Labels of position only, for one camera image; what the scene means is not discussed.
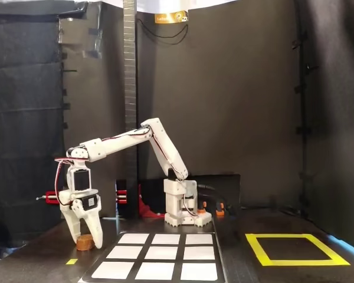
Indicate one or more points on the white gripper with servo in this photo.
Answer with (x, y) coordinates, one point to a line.
(87, 203)

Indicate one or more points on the brown cylindrical puck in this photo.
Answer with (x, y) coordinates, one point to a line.
(85, 243)

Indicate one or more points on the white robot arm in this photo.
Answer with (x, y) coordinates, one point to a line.
(165, 147)

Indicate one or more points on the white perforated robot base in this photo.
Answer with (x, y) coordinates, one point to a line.
(177, 203)

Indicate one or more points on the white grid sheet black lines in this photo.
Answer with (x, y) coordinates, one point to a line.
(160, 253)

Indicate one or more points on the small yellow tape marker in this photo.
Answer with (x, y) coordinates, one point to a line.
(71, 261)

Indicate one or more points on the red bar clamp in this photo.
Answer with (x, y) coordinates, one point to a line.
(51, 197)

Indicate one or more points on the orange black clamp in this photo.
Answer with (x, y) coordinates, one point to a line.
(202, 208)
(220, 210)

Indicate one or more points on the yellow tape square outline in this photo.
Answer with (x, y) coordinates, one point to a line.
(295, 262)

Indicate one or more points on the yellow logo label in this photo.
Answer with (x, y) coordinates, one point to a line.
(171, 17)

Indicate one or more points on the red plastic bracket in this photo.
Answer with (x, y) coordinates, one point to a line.
(149, 210)

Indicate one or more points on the grey vertical post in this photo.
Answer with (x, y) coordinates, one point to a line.
(129, 88)

